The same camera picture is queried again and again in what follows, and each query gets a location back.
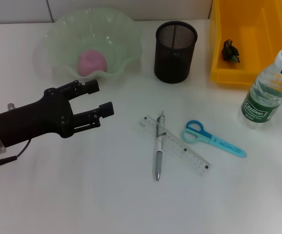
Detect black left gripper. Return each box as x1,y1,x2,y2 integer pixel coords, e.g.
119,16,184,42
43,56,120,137
0,79,115,148

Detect pink peach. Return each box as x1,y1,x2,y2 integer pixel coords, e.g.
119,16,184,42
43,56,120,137
77,49,107,78

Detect clear green-label water bottle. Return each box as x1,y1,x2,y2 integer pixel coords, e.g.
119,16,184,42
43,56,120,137
238,48,282,130

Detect green plastic wrapper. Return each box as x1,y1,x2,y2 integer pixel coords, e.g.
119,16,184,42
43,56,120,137
221,39,242,64

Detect clear plastic ruler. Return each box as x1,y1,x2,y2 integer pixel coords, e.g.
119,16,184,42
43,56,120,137
138,114,211,176

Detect blue scissors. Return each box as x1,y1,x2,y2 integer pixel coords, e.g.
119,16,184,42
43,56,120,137
181,119,247,158

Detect black mesh pen holder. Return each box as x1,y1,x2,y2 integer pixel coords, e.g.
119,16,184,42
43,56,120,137
154,20,198,84

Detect silver white ballpoint pen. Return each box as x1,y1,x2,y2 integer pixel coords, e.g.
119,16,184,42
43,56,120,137
154,111,167,181

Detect yellow plastic bin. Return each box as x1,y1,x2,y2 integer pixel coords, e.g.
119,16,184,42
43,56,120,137
209,0,282,85

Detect pale green wavy bowl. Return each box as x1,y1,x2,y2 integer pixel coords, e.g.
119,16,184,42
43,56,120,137
44,7,143,80

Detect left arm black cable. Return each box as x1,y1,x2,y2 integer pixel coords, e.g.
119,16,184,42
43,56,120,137
0,138,32,174

